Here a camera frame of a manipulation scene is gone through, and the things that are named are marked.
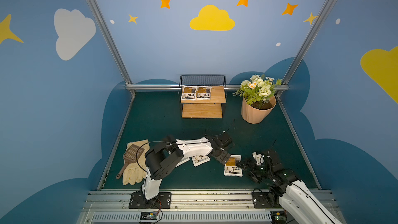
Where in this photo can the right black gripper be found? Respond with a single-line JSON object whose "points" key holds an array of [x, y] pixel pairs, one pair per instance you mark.
{"points": [[254, 168]]}

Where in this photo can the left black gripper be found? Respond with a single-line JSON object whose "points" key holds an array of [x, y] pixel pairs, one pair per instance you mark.
{"points": [[221, 152]]}

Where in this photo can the orange coffee bag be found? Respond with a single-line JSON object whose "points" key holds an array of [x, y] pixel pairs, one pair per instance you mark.
{"points": [[189, 93], [203, 93], [231, 168]]}

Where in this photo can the grey coffee bag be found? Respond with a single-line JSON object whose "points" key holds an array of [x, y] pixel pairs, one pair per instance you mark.
{"points": [[200, 159], [182, 161]]}

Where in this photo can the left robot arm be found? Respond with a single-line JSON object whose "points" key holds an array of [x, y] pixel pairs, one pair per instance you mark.
{"points": [[169, 152]]}

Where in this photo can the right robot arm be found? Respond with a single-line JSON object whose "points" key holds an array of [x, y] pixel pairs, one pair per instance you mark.
{"points": [[286, 189]]}

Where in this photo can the right green circuit board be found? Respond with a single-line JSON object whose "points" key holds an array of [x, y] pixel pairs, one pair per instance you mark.
{"points": [[278, 217]]}

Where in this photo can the green circuit board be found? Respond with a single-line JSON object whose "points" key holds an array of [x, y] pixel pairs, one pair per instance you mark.
{"points": [[278, 217], [148, 217]]}

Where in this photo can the flower pot with white flowers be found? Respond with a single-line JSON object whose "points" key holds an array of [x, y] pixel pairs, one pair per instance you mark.
{"points": [[258, 94]]}

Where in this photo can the beige work glove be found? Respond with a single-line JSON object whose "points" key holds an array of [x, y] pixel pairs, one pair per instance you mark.
{"points": [[133, 173]]}

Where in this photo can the brown slotted spatula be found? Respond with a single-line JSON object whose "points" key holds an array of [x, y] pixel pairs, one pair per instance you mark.
{"points": [[131, 155]]}

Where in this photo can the left green circuit board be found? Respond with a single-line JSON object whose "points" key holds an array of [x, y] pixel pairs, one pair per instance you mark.
{"points": [[148, 217]]}

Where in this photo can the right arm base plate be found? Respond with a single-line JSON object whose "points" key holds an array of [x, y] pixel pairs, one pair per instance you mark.
{"points": [[263, 200]]}

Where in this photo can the two-tier wooden wire shelf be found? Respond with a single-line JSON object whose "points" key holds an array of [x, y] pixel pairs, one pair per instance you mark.
{"points": [[209, 109]]}

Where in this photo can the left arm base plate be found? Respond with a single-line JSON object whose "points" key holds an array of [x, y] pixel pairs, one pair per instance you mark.
{"points": [[138, 201]]}

